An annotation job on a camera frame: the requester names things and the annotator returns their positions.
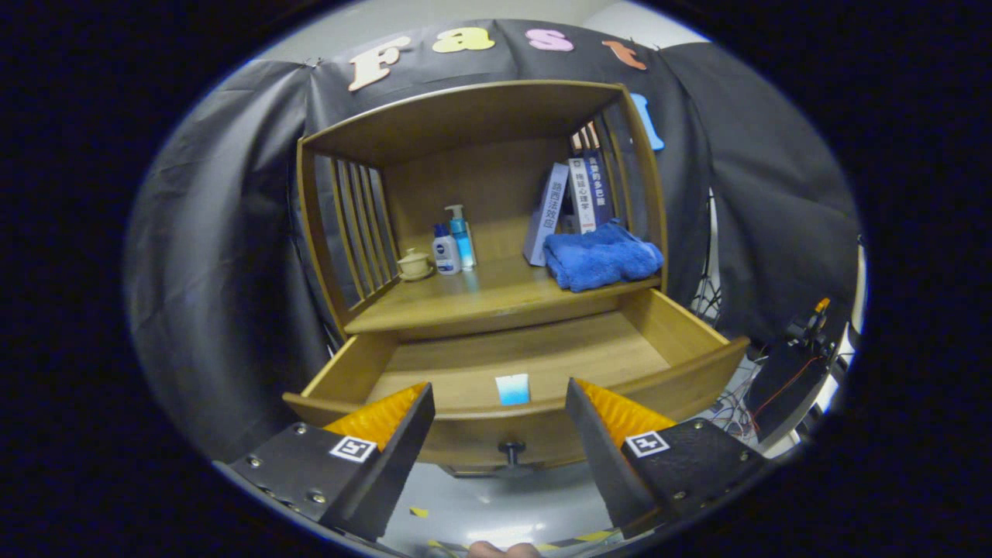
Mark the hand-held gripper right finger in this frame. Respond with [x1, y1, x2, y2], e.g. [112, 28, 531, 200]
[564, 377, 770, 541]

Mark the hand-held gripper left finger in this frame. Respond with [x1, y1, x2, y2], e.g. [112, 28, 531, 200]
[213, 381, 437, 543]

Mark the blue squeeze tube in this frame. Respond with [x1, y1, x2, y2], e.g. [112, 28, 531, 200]
[496, 374, 532, 407]

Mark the wooden countertop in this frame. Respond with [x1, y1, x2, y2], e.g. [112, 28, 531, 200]
[345, 252, 663, 336]

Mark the wooden cabinet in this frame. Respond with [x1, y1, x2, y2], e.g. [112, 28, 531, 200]
[297, 80, 671, 477]

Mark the blue folded towel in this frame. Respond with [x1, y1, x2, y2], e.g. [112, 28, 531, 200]
[542, 221, 665, 293]

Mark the beige lidded teacup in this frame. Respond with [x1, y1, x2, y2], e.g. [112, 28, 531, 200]
[397, 248, 434, 281]

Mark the black device with orange tip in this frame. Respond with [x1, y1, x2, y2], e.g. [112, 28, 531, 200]
[746, 298, 842, 444]

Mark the white bottle with blue cap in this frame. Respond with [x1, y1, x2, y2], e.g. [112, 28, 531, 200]
[432, 224, 461, 276]

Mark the blue pump bottle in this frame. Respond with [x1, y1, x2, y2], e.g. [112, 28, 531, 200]
[445, 205, 476, 270]

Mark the grey book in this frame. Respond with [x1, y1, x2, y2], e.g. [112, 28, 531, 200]
[523, 162, 570, 267]

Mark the white spine book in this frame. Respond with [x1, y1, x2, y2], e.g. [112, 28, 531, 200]
[568, 158, 598, 234]

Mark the dark blue book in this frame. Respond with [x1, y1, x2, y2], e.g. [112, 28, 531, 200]
[587, 151, 617, 227]

